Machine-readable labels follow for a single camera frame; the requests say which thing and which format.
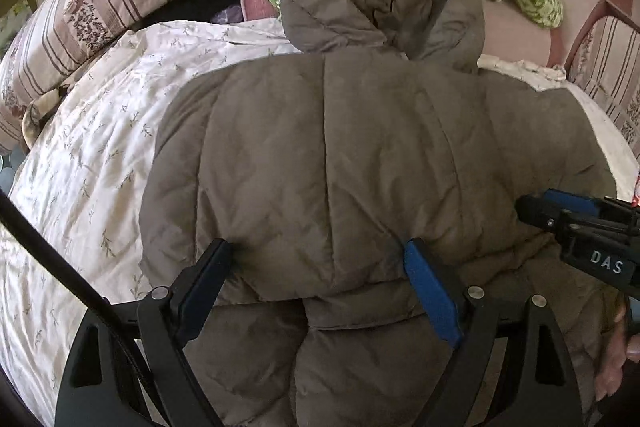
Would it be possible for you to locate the striped pink cushion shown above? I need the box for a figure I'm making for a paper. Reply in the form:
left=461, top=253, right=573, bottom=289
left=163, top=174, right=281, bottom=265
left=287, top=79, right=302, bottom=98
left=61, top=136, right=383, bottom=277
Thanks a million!
left=567, top=2, right=640, bottom=142

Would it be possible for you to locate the beige patterned cloth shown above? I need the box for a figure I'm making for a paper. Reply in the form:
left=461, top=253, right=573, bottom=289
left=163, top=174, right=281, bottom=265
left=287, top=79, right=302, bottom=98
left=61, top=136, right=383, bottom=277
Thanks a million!
left=21, top=86, right=68, bottom=145

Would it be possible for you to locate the white floral quilt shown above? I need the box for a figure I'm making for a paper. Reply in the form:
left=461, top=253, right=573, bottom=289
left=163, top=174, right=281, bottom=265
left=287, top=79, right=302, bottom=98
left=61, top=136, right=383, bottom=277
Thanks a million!
left=0, top=18, right=301, bottom=427

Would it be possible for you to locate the brown hooded puffer jacket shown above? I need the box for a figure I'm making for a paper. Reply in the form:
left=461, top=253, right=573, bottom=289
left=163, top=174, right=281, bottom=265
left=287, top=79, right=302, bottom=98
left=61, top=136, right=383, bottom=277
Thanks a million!
left=139, top=0, right=626, bottom=427

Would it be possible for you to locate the person's right hand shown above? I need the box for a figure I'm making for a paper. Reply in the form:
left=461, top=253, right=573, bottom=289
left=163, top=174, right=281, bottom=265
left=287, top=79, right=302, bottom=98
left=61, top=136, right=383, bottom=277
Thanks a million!
left=594, top=296, right=640, bottom=404

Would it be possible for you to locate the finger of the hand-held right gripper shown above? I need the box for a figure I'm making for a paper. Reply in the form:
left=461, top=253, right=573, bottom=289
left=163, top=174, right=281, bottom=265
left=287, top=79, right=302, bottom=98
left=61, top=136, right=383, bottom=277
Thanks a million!
left=515, top=194, right=577, bottom=235
left=544, top=188, right=602, bottom=218

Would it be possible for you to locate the pink striped pillow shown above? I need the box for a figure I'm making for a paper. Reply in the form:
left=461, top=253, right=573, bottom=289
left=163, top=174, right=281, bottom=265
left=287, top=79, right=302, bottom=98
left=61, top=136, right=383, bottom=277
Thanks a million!
left=0, top=0, right=215, bottom=152

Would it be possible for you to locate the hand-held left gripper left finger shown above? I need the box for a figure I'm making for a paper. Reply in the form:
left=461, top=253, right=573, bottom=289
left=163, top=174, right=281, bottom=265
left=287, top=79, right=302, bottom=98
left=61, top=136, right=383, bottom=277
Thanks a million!
left=54, top=238, right=236, bottom=427

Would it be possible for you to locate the black cable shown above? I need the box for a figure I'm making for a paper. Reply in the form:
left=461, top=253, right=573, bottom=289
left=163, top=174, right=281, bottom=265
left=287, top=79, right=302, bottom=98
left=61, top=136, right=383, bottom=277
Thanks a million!
left=0, top=191, right=157, bottom=427

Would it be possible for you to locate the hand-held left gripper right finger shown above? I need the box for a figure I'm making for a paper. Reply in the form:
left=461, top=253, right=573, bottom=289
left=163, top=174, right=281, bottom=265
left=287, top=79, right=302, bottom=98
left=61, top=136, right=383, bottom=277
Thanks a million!
left=403, top=238, right=585, bottom=427

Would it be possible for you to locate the purple cloth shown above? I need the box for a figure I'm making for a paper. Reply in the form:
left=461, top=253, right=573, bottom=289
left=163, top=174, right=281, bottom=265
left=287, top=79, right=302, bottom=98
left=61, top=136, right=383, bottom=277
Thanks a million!
left=210, top=4, right=247, bottom=25

